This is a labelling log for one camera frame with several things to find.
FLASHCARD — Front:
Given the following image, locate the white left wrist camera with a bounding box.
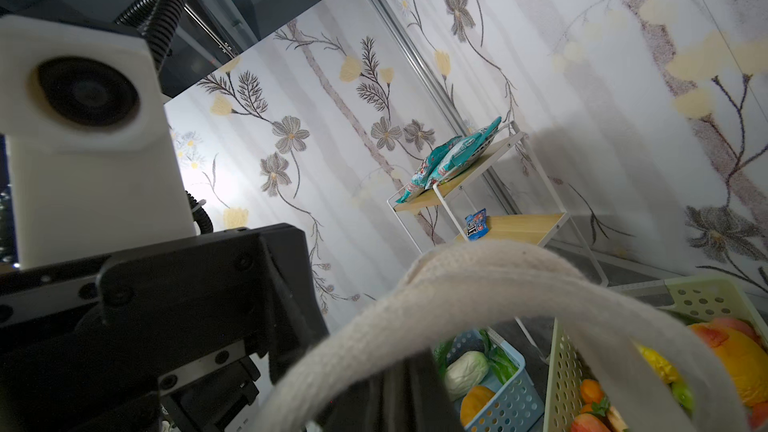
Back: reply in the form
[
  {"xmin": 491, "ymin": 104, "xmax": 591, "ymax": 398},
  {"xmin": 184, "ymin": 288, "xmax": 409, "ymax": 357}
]
[{"xmin": 1, "ymin": 14, "xmax": 195, "ymax": 269}]

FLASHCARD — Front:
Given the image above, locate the green plastic fruit basket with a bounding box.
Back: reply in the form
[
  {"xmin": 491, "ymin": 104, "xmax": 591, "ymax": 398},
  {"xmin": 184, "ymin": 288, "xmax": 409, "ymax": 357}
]
[{"xmin": 543, "ymin": 275, "xmax": 767, "ymax": 431}]

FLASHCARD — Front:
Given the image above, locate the blue candy packet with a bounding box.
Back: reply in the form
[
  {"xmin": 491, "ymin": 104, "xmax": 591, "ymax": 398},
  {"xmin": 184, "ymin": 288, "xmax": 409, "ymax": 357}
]
[{"xmin": 465, "ymin": 208, "xmax": 489, "ymax": 241}]

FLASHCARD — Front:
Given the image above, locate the yellow bell pepper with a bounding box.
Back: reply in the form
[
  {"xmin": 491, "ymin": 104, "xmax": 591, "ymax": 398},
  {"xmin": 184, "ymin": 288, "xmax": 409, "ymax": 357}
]
[{"xmin": 636, "ymin": 344, "xmax": 682, "ymax": 384}]

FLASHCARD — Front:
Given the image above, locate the small orange tangerine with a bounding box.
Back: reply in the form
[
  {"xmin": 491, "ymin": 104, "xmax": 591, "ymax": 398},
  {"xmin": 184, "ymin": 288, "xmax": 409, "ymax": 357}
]
[{"xmin": 579, "ymin": 379, "xmax": 605, "ymax": 405}]

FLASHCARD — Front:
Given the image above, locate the light blue vegetable basket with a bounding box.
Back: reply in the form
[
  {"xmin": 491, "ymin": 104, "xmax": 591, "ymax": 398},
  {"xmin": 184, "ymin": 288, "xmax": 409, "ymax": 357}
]
[{"xmin": 452, "ymin": 329, "xmax": 544, "ymax": 431}]

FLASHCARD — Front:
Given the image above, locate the teal snack bag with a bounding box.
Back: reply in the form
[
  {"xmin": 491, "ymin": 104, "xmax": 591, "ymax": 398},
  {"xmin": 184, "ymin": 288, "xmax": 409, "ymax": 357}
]
[{"xmin": 427, "ymin": 117, "xmax": 502, "ymax": 188}]

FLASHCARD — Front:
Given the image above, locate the white bok choy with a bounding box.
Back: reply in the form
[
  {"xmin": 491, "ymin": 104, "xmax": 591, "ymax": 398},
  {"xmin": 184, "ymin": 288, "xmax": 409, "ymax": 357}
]
[{"xmin": 444, "ymin": 351, "xmax": 490, "ymax": 401}]

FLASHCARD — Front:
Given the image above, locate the orange round fruit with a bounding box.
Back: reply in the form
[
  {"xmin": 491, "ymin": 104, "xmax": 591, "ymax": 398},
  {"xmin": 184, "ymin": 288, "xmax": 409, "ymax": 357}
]
[{"xmin": 460, "ymin": 385, "xmax": 495, "ymax": 427}]

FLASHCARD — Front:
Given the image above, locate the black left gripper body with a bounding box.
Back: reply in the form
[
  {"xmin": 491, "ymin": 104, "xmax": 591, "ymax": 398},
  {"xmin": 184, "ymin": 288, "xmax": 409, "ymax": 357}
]
[{"xmin": 1, "ymin": 224, "xmax": 328, "ymax": 431}]

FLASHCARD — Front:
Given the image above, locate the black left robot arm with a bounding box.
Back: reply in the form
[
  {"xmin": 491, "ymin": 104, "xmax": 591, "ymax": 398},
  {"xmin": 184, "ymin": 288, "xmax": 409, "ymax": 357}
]
[{"xmin": 1, "ymin": 0, "xmax": 328, "ymax": 431}]

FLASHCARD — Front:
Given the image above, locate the cream canvas grocery bag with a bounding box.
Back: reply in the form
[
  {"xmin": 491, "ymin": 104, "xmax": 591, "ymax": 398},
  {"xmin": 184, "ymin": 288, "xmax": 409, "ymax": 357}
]
[{"xmin": 245, "ymin": 239, "xmax": 751, "ymax": 432}]

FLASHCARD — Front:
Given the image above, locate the white wooden two-tier shelf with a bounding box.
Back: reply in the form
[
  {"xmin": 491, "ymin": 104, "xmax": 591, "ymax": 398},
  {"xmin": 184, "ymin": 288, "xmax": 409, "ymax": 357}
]
[{"xmin": 386, "ymin": 121, "xmax": 609, "ymax": 286}]

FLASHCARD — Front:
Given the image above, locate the orange peach fruit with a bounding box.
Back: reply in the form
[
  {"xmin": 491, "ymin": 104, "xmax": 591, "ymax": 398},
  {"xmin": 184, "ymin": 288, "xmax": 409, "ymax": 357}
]
[{"xmin": 688, "ymin": 322, "xmax": 767, "ymax": 407}]

